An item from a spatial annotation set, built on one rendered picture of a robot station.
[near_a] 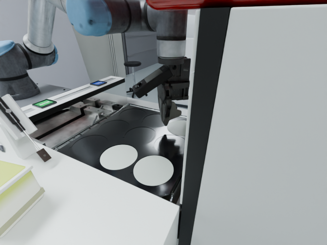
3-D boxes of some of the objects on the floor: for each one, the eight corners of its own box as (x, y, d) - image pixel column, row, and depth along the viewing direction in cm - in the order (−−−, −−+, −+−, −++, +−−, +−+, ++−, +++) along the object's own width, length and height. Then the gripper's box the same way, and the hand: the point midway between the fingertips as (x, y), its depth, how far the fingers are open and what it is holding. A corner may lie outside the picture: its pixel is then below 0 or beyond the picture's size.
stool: (154, 93, 333) (153, 61, 302) (136, 101, 301) (133, 66, 270) (136, 88, 360) (133, 59, 329) (118, 94, 328) (113, 62, 297)
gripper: (195, 59, 42) (189, 129, 53) (181, 53, 50) (178, 116, 61) (163, 61, 40) (163, 133, 51) (154, 55, 47) (155, 119, 58)
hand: (163, 122), depth 54 cm, fingers closed
